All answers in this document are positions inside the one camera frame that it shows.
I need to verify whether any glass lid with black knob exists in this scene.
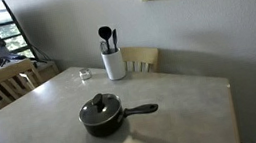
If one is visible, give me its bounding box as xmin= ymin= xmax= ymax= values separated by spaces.
xmin=76 ymin=90 xmax=125 ymax=129

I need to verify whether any white utensil holder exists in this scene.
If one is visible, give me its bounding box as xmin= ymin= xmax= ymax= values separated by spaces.
xmin=100 ymin=47 xmax=128 ymax=83

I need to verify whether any wooden chair with white slats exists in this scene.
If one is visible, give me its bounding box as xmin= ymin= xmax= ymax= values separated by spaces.
xmin=119 ymin=41 xmax=162 ymax=78

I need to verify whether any metal whisk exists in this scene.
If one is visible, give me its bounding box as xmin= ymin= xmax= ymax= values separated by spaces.
xmin=98 ymin=39 xmax=109 ymax=55

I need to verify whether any black spatula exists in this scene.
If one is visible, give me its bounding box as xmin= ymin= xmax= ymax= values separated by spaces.
xmin=110 ymin=28 xmax=120 ymax=53

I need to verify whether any small clear glass jar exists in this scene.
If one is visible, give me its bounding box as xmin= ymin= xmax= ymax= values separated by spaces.
xmin=78 ymin=67 xmax=94 ymax=81

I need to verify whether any black ladle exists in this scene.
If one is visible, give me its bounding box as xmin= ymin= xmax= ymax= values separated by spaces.
xmin=97 ymin=24 xmax=116 ymax=55

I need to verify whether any low wooden side table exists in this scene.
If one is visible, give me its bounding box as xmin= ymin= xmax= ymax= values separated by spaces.
xmin=20 ymin=58 xmax=62 ymax=87

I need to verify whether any black-handled steel saucepan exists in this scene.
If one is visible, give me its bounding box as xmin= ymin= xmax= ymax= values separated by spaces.
xmin=75 ymin=86 xmax=162 ymax=141

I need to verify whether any window with dark frame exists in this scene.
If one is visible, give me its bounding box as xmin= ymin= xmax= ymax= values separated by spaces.
xmin=0 ymin=0 xmax=38 ymax=63

